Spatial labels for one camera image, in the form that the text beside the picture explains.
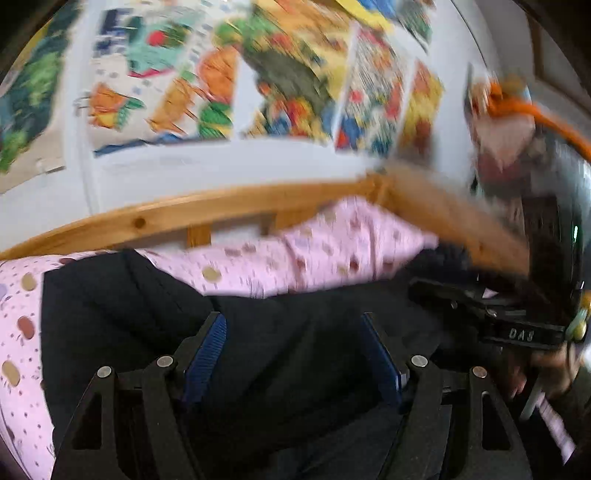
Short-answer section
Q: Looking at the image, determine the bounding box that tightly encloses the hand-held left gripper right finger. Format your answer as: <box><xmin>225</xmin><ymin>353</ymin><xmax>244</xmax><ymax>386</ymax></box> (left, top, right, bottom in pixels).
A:
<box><xmin>362</xmin><ymin>312</ymin><xmax>533</xmax><ymax>480</ymax></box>

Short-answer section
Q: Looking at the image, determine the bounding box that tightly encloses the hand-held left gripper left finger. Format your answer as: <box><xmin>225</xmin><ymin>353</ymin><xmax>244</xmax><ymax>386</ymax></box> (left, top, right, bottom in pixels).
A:
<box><xmin>53</xmin><ymin>311</ymin><xmax>229</xmax><ymax>480</ymax></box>

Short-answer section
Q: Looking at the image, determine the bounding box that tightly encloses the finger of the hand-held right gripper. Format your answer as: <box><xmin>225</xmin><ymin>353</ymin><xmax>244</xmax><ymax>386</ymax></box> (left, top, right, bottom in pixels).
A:
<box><xmin>409</xmin><ymin>277</ymin><xmax>509</xmax><ymax>325</ymax></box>

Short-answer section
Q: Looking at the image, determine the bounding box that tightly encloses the black jacket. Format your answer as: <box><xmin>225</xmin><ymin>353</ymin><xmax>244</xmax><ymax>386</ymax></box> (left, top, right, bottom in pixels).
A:
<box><xmin>41</xmin><ymin>244</ymin><xmax>509</xmax><ymax>480</ymax></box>

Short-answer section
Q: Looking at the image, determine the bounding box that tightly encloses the person's right hand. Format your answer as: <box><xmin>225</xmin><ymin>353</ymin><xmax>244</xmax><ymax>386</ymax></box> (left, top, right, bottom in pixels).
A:
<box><xmin>504</xmin><ymin>350</ymin><xmax>581</xmax><ymax>400</ymax></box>

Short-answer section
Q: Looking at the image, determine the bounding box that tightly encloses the pink apple print quilt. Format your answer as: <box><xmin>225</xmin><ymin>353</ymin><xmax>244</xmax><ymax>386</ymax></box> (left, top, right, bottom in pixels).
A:
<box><xmin>0</xmin><ymin>195</ymin><xmax>441</xmax><ymax>480</ymax></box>

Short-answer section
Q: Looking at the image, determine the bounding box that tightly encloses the wooden bed frame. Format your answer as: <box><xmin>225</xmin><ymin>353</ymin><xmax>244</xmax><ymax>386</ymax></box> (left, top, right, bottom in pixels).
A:
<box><xmin>0</xmin><ymin>164</ymin><xmax>533</xmax><ymax>280</ymax></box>

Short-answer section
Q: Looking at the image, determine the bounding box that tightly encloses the group of colourful wall drawings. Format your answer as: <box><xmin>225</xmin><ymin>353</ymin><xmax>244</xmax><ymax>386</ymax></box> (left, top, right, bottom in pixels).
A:
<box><xmin>0</xmin><ymin>0</ymin><xmax>446</xmax><ymax>185</ymax></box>

